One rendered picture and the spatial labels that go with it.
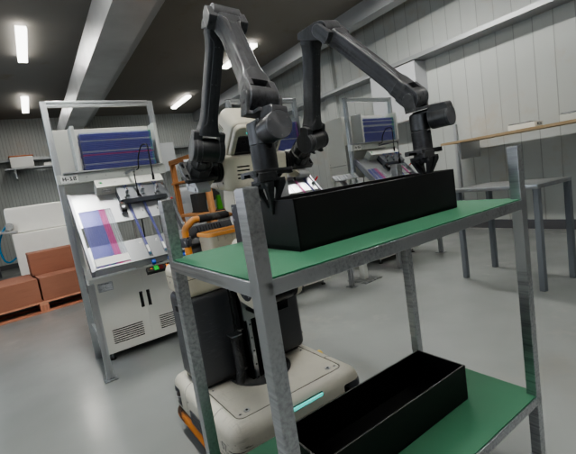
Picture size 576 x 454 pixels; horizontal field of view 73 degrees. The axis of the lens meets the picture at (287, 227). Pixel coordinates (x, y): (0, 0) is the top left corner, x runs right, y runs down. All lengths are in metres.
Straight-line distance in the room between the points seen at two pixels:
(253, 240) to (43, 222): 6.12
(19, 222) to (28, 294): 1.52
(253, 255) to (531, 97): 5.43
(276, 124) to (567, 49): 5.16
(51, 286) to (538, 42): 6.48
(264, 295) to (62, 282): 4.92
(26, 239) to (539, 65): 7.04
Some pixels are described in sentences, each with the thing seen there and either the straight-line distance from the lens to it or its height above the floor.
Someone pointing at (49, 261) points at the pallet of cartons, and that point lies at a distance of 5.79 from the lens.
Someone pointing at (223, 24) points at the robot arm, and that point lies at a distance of 1.14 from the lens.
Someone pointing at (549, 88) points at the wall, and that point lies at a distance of 5.80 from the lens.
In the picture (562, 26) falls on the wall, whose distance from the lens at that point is 5.84.
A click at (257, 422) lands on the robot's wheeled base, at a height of 0.27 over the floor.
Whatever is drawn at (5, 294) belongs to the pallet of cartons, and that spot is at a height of 0.33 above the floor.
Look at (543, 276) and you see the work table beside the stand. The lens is 3.45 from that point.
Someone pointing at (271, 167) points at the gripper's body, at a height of 1.13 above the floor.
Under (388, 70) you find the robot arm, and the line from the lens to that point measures 1.28.
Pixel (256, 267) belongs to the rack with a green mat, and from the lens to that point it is 0.61.
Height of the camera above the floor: 1.10
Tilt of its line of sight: 7 degrees down
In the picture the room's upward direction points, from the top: 9 degrees counter-clockwise
